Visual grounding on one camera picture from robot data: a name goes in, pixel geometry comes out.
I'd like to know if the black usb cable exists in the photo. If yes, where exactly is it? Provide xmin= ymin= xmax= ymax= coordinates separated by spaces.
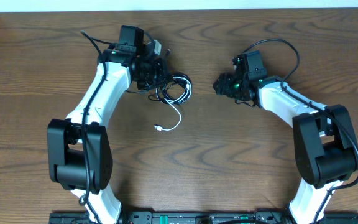
xmin=124 ymin=48 xmax=194 ymax=105

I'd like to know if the white usb cable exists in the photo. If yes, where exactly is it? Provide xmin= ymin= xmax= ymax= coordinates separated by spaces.
xmin=154 ymin=76 xmax=193 ymax=132

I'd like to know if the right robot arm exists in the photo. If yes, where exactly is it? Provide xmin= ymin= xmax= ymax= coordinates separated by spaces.
xmin=213 ymin=51 xmax=358 ymax=223

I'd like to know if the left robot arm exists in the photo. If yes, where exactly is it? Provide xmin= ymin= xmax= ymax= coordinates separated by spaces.
xmin=47 ymin=40 xmax=168 ymax=223

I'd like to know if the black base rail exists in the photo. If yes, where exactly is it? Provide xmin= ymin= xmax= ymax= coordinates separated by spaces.
xmin=48 ymin=210 xmax=358 ymax=224

